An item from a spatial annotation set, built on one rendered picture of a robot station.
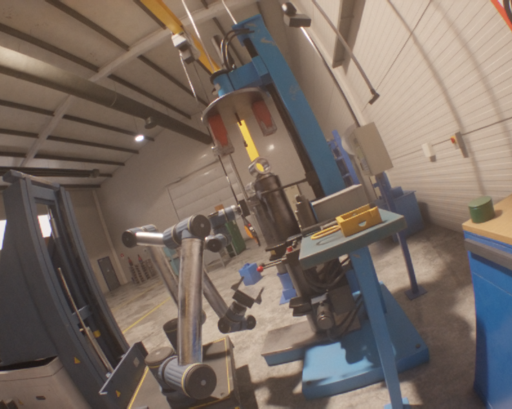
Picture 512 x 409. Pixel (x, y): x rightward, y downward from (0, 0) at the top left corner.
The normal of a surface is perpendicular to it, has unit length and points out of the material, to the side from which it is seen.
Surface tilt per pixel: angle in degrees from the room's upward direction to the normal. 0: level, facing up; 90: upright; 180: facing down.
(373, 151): 90
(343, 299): 90
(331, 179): 90
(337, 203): 90
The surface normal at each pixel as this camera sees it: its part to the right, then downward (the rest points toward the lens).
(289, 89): -0.22, 0.07
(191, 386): 0.66, -0.33
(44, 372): 0.15, -0.08
